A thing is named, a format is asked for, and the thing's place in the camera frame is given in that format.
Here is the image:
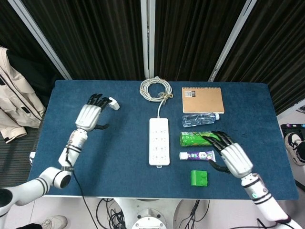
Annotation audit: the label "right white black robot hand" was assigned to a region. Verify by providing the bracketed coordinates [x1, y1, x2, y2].
[203, 130, 254, 179]

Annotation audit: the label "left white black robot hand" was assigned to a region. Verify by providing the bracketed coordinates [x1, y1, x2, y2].
[75, 94, 112, 132]

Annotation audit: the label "small white plug adapter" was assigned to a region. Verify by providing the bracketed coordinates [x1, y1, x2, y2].
[108, 97, 121, 111]

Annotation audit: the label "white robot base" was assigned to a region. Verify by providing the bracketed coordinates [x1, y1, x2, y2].
[114, 198, 184, 229]

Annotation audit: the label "purple toothpaste tube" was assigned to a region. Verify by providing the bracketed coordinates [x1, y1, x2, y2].
[179, 150, 216, 161]

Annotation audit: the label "green toy building block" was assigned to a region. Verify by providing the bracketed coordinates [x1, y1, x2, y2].
[190, 169, 209, 187]

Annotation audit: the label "blue table cloth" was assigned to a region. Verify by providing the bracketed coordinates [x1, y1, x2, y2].
[27, 80, 299, 200]

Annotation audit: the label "clear plastic water bottle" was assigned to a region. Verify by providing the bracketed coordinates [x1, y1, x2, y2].
[182, 113, 220, 128]

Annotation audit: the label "white black sneaker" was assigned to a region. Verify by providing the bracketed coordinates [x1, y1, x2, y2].
[285, 132, 305, 167]

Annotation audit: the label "black device purple buttons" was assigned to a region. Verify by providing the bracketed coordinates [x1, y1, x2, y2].
[281, 123, 305, 144]

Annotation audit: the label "brown spiral notebook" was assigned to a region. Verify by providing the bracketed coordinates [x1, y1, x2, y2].
[182, 86, 225, 115]

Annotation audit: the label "white power strip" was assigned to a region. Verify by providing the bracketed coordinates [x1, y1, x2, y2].
[149, 117, 171, 169]

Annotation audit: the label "beige jacket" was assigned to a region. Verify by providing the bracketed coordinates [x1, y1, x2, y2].
[0, 46, 47, 144]

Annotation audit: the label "dark pleated curtain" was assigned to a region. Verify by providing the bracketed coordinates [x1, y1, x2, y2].
[0, 0, 305, 115]

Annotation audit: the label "plain white sneaker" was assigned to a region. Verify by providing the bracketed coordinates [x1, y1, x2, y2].
[40, 215, 68, 229]

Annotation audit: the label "white coiled power cable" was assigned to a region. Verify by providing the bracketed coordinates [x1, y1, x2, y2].
[139, 76, 173, 119]

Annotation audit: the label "black floor cable bundle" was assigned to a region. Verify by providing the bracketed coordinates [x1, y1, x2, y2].
[96, 198, 130, 229]
[177, 199, 211, 229]

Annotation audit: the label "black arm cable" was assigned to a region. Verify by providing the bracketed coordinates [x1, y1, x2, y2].
[64, 146, 99, 229]

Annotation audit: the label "white slanted frame post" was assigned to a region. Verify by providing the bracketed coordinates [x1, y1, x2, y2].
[8, 0, 73, 81]
[207, 0, 254, 83]

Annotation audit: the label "white upright frame post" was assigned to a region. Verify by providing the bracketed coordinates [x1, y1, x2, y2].
[140, 0, 156, 81]

